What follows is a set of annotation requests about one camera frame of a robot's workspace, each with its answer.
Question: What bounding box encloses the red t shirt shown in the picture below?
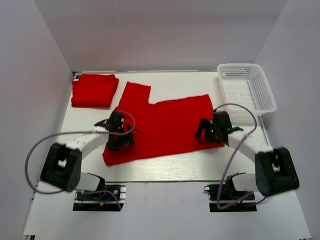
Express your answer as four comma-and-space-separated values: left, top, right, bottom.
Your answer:
102, 82, 224, 166
71, 74, 119, 108

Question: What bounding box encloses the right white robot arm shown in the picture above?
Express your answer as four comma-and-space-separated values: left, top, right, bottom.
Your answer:
195, 110, 300, 200

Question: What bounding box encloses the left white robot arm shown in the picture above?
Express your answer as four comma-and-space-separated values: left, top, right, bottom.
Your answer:
40, 110, 217, 200

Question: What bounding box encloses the folded red t shirt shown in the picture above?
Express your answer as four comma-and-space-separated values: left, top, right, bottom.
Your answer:
71, 74, 119, 108

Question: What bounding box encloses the white plastic basket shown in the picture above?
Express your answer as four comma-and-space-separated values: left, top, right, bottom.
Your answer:
217, 63, 277, 118

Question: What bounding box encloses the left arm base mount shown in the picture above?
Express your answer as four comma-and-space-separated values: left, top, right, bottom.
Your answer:
72, 183, 126, 212

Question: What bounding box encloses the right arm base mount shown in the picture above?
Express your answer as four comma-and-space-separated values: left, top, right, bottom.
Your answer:
203, 183, 257, 213

